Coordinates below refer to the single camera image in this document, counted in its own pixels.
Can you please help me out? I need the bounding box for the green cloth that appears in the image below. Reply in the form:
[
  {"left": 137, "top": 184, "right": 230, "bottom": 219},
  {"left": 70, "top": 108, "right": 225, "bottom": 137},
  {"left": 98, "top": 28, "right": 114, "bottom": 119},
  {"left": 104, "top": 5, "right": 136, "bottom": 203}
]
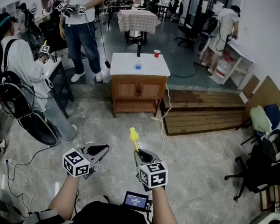
[{"left": 248, "top": 105, "right": 274, "bottom": 136}]

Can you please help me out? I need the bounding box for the person's right forearm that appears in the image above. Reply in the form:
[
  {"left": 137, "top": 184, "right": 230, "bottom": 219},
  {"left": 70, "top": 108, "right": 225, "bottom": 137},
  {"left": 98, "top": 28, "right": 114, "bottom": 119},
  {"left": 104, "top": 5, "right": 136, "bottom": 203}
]
[{"left": 149, "top": 185, "right": 184, "bottom": 224}]

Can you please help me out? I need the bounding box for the brown wooden board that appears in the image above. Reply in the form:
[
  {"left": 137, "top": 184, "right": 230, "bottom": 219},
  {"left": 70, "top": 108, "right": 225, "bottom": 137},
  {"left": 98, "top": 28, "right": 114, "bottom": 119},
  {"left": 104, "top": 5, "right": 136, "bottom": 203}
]
[{"left": 242, "top": 73, "right": 280, "bottom": 117}]

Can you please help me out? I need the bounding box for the black office chair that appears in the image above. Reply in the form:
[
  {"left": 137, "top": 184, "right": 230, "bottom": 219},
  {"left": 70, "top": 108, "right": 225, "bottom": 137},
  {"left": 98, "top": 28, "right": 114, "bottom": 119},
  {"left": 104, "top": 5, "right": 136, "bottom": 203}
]
[
  {"left": 174, "top": 14, "right": 200, "bottom": 50},
  {"left": 222, "top": 125, "right": 280, "bottom": 206}
]

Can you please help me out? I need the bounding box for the white desk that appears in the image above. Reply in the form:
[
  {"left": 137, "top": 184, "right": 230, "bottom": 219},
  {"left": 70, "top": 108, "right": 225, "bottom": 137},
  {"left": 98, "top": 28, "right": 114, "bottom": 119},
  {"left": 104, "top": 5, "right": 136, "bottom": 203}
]
[{"left": 221, "top": 38, "right": 256, "bottom": 91}]

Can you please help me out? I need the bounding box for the clear water jug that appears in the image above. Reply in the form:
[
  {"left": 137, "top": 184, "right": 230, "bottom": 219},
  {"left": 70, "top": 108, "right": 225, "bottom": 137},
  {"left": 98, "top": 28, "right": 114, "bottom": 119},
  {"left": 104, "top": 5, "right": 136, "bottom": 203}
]
[{"left": 209, "top": 55, "right": 233, "bottom": 86}]

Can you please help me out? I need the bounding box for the person's left forearm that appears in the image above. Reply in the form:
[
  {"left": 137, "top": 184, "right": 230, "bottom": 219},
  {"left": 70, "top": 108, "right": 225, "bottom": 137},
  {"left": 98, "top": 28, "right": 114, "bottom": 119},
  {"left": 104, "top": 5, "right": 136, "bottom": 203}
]
[{"left": 47, "top": 173, "right": 80, "bottom": 221}]

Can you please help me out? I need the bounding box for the blue chair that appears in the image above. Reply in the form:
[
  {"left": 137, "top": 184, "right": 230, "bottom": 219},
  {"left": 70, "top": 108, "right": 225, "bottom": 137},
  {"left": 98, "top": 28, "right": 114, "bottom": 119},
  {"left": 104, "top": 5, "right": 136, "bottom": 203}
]
[{"left": 234, "top": 100, "right": 280, "bottom": 150}]

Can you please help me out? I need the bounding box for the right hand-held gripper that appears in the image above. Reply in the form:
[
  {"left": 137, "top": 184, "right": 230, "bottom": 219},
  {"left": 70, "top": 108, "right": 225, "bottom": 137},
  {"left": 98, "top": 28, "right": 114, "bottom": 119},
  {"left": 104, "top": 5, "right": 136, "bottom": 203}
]
[{"left": 130, "top": 147, "right": 171, "bottom": 194}]

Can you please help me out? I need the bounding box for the white cable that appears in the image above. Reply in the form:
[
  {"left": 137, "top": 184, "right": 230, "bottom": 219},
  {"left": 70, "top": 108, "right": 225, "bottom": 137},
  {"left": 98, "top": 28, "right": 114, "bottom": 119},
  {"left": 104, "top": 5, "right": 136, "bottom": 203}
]
[{"left": 147, "top": 82, "right": 175, "bottom": 161}]

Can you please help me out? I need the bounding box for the grey shoulder strap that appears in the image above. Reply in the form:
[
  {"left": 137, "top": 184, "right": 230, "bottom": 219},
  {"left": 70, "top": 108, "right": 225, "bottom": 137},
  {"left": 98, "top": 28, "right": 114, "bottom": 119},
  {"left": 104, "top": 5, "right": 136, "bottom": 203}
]
[{"left": 23, "top": 206, "right": 66, "bottom": 224}]

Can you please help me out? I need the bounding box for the person's black shirt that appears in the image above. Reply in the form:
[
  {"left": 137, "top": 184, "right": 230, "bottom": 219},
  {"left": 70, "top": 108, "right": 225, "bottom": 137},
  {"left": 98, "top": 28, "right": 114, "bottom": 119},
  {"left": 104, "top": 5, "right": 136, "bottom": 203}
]
[{"left": 23, "top": 194, "right": 198, "bottom": 224}]

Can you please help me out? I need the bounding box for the yellow brush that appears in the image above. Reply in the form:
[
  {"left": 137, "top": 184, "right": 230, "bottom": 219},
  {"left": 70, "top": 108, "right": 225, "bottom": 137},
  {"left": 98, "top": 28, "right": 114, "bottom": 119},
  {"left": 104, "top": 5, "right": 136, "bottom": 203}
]
[{"left": 127, "top": 127, "right": 142, "bottom": 153}]

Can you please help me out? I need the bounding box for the small black monitor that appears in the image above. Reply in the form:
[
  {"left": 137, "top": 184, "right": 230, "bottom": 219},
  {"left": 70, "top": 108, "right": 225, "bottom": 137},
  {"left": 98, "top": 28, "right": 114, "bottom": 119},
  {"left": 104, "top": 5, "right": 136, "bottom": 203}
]
[{"left": 122, "top": 190, "right": 149, "bottom": 212}]

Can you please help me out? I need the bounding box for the wooden plank platform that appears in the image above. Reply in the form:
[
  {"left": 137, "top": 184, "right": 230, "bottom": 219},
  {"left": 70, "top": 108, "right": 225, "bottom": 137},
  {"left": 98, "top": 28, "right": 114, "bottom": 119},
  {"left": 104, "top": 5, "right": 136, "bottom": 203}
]
[{"left": 158, "top": 86, "right": 254, "bottom": 143}]

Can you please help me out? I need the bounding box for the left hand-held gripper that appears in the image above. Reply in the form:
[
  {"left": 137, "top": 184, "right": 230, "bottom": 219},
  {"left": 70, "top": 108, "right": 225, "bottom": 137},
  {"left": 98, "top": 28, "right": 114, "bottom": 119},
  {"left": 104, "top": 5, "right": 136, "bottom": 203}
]
[{"left": 60, "top": 139, "right": 110, "bottom": 182}]

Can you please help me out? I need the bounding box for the black floor cable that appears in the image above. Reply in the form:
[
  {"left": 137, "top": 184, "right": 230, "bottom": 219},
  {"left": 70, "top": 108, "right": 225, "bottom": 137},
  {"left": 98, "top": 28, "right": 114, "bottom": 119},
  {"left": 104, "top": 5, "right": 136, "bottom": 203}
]
[
  {"left": 0, "top": 141, "right": 52, "bottom": 220},
  {"left": 169, "top": 59, "right": 201, "bottom": 80}
]

